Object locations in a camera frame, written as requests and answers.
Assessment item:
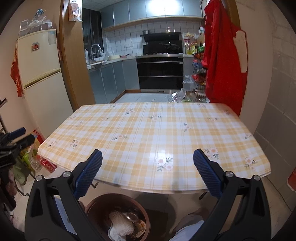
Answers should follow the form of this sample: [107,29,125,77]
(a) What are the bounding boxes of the cream white refrigerator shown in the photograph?
[16,29,73,138]

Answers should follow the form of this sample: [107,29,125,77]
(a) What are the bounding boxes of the red hanging apron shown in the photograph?
[202,1,248,115]

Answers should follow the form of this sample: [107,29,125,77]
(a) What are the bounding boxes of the wooden door frame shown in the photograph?
[58,1,95,111]

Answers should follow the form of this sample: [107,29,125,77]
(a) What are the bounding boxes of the red cardboard box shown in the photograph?
[287,168,296,192]

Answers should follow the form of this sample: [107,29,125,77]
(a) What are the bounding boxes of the black range hood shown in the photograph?
[141,32,183,55]

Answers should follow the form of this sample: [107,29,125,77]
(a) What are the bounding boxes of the clear plastic bags on floor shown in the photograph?
[168,75,197,102]

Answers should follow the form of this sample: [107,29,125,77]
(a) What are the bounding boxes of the white foam fruit net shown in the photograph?
[109,211,134,236]

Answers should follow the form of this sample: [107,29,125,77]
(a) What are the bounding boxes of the red fridge magnet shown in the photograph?
[31,42,40,51]

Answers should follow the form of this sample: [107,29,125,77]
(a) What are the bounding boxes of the grey kitchen cabinets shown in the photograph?
[100,0,203,29]
[87,58,140,104]

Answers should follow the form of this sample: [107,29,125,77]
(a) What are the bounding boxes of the red gold wrapper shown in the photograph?
[133,220,147,238]

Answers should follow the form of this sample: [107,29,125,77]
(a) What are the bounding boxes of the chrome kitchen faucet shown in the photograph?
[90,43,103,60]

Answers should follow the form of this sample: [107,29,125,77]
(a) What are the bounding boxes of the wire snack storage rack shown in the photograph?
[183,27,209,103]

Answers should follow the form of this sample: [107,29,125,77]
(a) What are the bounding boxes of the person's knee in white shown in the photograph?
[170,220,204,241]

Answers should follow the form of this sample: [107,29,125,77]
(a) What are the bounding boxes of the yellow plaid tablecloth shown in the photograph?
[38,102,271,194]

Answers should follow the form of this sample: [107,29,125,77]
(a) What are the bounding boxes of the brown round trash bin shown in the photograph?
[85,193,151,241]

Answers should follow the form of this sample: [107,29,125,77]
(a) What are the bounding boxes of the black built-in oven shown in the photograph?
[136,54,184,93]

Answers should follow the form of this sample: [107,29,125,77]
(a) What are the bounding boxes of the grey lower kitchen cabinets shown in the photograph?
[87,58,140,104]

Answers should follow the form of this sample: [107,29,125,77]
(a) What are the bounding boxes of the grey upper kitchen cabinets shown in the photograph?
[100,0,203,29]

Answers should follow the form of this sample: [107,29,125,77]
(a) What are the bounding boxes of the red hanging decoration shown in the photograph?
[10,45,23,97]

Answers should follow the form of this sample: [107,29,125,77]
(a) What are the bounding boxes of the crushed blue soda can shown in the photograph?
[126,212,139,222]

